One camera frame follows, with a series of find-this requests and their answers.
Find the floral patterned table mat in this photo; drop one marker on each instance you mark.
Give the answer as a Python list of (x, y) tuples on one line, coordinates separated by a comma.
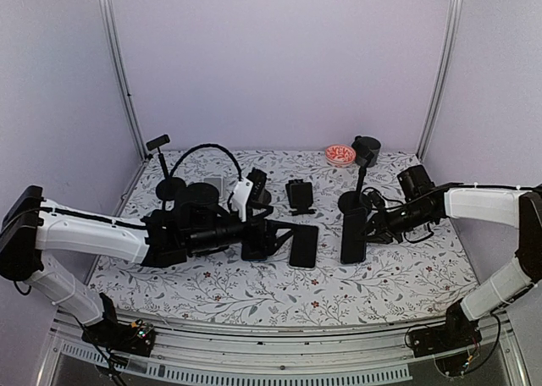
[(398, 282)]

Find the white flat phone stand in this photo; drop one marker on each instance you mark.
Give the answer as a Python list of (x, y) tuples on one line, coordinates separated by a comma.
[(217, 182)]

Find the dark grey cup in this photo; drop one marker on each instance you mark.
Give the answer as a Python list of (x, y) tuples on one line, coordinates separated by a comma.
[(367, 149)]

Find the aluminium front rail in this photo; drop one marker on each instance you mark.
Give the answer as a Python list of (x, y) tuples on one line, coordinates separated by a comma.
[(193, 353)]

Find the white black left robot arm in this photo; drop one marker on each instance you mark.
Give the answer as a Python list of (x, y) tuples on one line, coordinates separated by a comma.
[(196, 225)]

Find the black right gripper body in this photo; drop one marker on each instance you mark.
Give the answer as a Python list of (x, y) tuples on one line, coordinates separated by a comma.
[(388, 228)]

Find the black tall phone stand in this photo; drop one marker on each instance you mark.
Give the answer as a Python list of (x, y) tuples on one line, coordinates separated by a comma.
[(354, 200)]

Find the left aluminium frame post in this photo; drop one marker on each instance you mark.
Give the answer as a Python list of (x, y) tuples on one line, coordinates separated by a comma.
[(111, 32)]

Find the right aluminium frame post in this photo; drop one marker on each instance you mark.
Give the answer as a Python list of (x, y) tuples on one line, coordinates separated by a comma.
[(453, 19)]

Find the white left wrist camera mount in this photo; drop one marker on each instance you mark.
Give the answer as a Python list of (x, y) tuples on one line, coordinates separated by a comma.
[(240, 198)]

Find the black round-base phone stand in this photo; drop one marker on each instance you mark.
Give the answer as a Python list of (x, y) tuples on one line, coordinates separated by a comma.
[(167, 174)]

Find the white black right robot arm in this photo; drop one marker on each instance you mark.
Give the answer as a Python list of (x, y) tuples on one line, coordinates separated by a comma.
[(426, 203)]

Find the red white patterned bowl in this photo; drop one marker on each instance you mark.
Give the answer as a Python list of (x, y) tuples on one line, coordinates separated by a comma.
[(340, 155)]

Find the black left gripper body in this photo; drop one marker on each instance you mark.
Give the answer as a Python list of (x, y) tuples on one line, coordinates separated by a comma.
[(253, 226)]

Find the aluminium frame post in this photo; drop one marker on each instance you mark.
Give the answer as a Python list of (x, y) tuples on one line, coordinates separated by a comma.
[(111, 32), (453, 19)]

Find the black phone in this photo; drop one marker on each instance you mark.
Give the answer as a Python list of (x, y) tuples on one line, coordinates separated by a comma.
[(353, 245), (252, 254), (304, 247)]

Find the black right folding phone stand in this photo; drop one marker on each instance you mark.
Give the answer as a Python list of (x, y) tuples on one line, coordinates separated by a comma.
[(300, 197)]

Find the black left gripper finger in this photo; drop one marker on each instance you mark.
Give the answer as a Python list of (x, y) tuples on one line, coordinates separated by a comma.
[(256, 211), (277, 233)]

